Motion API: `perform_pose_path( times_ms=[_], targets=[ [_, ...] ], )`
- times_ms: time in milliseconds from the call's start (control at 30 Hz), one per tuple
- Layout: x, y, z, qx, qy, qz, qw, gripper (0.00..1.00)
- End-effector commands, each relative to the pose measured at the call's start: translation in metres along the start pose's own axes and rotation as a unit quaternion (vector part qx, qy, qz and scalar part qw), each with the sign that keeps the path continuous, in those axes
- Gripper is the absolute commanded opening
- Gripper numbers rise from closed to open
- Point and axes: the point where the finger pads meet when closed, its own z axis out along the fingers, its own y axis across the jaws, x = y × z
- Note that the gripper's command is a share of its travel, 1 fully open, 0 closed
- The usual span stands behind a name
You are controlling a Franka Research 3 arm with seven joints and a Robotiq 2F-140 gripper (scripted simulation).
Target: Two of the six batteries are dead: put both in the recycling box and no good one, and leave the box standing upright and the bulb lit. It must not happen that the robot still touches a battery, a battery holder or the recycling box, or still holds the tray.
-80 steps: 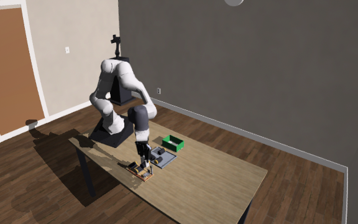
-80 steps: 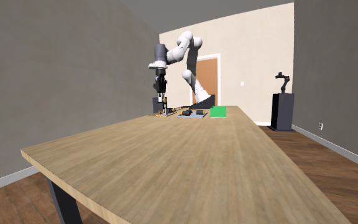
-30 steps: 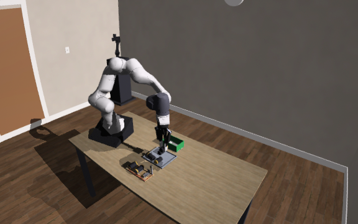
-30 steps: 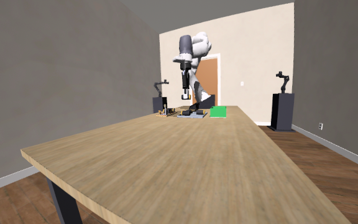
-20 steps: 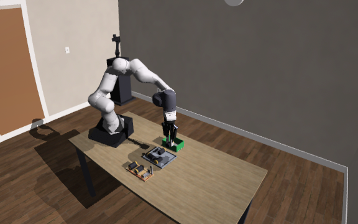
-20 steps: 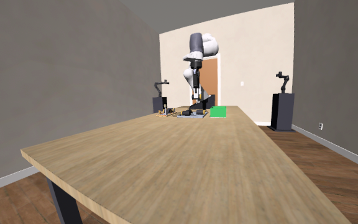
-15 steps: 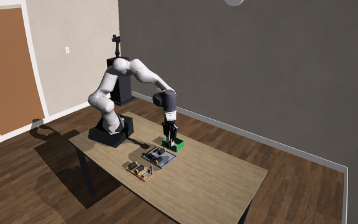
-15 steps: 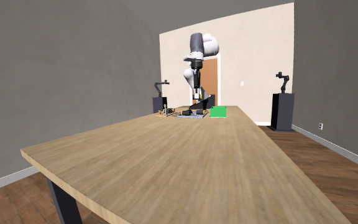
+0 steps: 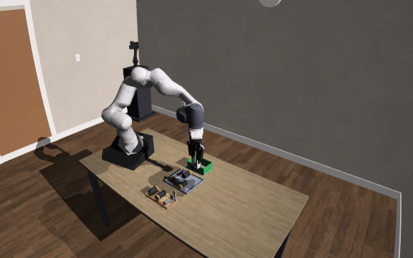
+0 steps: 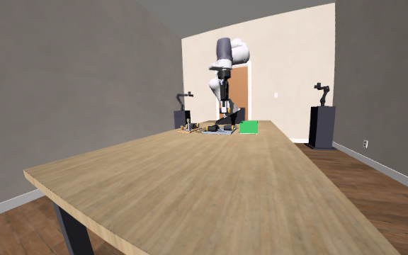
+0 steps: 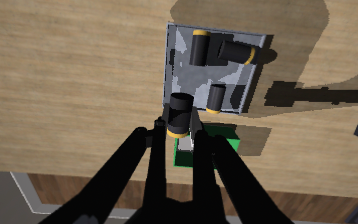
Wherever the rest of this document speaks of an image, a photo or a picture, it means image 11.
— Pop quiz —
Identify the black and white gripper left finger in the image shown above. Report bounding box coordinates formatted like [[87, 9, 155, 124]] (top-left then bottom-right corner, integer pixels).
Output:
[[38, 103, 170, 224]]

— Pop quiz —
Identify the green open-top box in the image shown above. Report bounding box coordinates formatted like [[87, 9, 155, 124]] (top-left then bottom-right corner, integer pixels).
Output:
[[173, 124, 240, 168]]

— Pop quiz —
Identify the black battery with gold top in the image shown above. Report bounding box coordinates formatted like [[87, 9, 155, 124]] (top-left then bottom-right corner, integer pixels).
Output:
[[189, 30, 211, 66], [217, 40, 255, 65], [167, 92, 194, 138], [206, 84, 226, 114]]

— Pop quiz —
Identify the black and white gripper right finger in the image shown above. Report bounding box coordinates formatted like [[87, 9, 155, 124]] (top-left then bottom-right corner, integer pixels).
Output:
[[189, 106, 294, 224]]

